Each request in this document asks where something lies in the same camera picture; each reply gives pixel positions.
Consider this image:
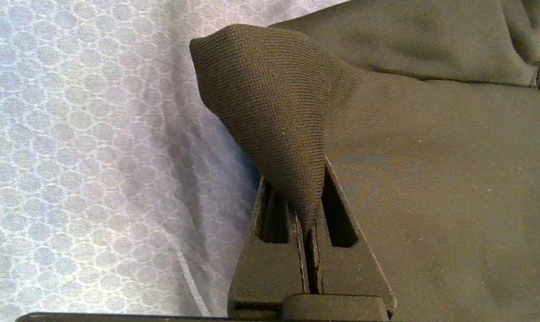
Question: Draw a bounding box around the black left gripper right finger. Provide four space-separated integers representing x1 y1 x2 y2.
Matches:
307 159 397 316

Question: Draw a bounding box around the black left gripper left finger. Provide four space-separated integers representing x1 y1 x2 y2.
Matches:
228 177 308 316

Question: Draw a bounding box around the black zip hoodie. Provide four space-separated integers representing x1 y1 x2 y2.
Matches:
190 0 540 322

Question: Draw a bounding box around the blue bed sheet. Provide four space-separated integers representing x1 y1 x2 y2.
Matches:
0 0 351 318

